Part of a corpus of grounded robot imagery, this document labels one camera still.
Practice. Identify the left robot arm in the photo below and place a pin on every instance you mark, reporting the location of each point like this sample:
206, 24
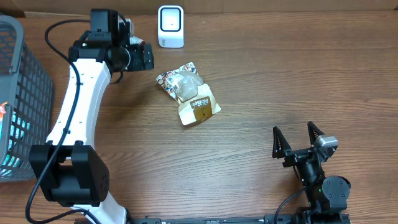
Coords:
67, 168

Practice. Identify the green lid jar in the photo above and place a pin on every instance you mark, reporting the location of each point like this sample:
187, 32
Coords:
135, 40

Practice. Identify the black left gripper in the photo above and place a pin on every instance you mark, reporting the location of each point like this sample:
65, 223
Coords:
140, 64

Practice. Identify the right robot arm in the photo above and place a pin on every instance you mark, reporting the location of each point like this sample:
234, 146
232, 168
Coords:
327, 196

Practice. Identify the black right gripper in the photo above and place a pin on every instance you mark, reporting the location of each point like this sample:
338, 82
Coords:
282, 146

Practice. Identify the grey plastic mesh basket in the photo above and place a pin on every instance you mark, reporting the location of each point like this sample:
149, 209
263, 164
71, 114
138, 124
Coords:
25, 85

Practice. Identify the teal snack packet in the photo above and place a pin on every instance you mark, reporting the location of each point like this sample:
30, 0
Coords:
15, 165

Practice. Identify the orange snack pack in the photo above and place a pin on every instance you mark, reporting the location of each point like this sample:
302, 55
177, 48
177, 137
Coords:
3, 110

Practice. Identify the beige brown snack pouch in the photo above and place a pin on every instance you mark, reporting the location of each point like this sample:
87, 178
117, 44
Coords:
195, 99

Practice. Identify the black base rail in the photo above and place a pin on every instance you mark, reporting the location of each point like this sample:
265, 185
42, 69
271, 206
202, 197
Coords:
267, 219

